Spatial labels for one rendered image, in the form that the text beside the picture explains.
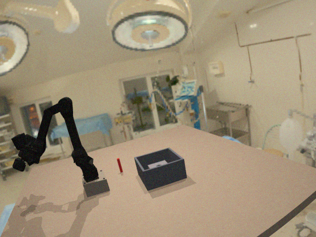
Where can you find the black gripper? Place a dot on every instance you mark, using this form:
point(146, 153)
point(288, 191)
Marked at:
point(19, 163)

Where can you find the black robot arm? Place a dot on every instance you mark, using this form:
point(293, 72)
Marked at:
point(32, 151)

